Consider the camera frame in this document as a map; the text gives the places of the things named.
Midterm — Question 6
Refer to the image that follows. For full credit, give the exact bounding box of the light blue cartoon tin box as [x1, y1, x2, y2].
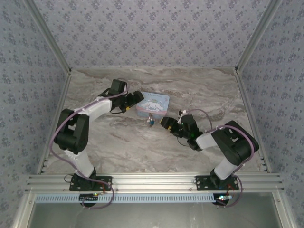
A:
[135, 91, 170, 118]

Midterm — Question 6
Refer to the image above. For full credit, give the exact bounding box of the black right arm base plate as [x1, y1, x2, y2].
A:
[194, 175, 239, 192]

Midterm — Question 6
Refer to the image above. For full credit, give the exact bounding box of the aluminium frame leg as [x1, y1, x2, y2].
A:
[10, 191, 36, 228]
[272, 190, 299, 228]

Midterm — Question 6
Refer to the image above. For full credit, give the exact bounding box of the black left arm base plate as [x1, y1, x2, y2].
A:
[68, 173, 113, 192]

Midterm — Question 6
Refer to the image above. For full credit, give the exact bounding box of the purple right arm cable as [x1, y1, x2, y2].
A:
[184, 108, 256, 209]

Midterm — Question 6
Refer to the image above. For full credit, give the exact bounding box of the aluminium frame post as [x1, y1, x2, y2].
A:
[234, 0, 285, 74]
[22, 0, 73, 74]

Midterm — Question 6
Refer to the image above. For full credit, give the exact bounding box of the white slotted cable duct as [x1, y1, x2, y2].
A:
[35, 192, 230, 204]

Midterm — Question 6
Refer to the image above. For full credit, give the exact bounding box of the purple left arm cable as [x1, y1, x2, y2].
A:
[48, 80, 115, 210]

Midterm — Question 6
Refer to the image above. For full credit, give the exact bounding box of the small black circuit board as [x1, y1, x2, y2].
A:
[213, 194, 233, 205]
[79, 193, 100, 203]

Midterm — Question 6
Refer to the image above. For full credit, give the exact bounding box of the grey metal panel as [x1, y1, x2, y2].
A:
[29, 192, 285, 228]

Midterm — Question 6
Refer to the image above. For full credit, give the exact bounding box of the aluminium side rail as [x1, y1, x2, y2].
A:
[35, 68, 73, 175]
[234, 68, 273, 173]

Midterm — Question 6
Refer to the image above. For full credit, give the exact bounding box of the wide aluminium base rail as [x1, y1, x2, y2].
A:
[25, 172, 285, 192]

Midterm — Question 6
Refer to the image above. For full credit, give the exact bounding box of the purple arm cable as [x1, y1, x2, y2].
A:
[184, 108, 256, 209]
[48, 80, 115, 210]

